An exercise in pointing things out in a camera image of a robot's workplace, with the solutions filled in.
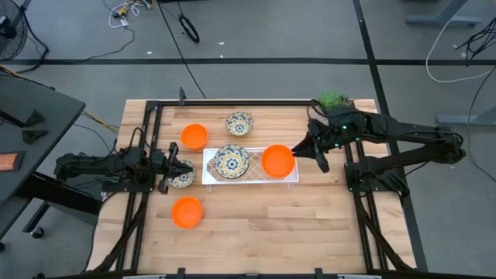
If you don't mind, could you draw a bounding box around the black cable bundle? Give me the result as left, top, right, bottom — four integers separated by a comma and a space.
455, 17, 496, 67

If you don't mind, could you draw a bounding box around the white cable bundle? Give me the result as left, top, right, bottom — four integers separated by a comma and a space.
107, 0, 153, 29

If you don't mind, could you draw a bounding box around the succulent in white patterned pot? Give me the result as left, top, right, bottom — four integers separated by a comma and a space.
317, 90, 356, 117

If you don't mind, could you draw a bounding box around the black coiled cable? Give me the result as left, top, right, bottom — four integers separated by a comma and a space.
177, 13, 202, 44

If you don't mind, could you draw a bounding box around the orange plastic bowl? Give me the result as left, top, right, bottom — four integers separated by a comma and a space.
170, 195, 205, 229
260, 144, 297, 180
180, 123, 209, 151

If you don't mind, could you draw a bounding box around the yellow patterned ceramic bowl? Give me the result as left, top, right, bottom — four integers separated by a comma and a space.
167, 159, 198, 190
226, 111, 255, 137
213, 143, 251, 181

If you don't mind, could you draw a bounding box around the grey desk leg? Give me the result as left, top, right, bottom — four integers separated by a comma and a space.
405, 0, 484, 28

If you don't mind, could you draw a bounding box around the orange flat item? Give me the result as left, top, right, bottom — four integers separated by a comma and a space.
0, 152, 26, 172

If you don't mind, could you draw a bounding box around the black floor fan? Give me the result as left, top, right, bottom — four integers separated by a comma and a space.
0, 0, 29, 62

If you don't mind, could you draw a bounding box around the black desk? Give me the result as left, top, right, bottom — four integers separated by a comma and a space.
0, 72, 104, 253

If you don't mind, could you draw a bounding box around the yellow floor cable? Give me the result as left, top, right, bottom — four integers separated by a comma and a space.
81, 111, 120, 135

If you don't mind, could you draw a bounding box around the black aluminium table frame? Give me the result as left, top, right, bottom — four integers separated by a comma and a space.
87, 98, 419, 279

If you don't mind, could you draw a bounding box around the grey desk foot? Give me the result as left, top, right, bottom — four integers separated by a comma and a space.
436, 106, 496, 127

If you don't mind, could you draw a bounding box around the white wire shelf rack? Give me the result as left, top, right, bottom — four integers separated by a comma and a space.
201, 146, 300, 194

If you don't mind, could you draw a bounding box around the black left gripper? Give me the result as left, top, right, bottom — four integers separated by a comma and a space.
153, 141, 195, 195

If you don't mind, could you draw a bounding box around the black wedge stand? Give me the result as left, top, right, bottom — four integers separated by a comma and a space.
0, 109, 46, 129
21, 129, 50, 146

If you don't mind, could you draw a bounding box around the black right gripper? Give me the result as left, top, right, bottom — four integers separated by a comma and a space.
293, 107, 367, 174

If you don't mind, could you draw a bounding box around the white floor cable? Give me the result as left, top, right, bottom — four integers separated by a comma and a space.
425, 14, 496, 84

